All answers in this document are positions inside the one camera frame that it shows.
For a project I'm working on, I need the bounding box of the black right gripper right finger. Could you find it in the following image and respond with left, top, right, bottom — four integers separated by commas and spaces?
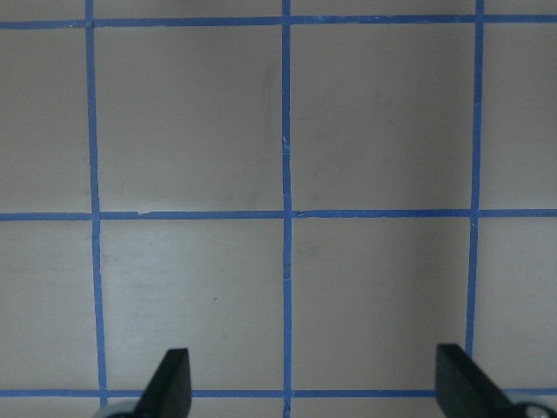
435, 343, 516, 418

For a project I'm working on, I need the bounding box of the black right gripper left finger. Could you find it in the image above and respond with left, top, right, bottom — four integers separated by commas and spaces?
132, 348, 192, 418

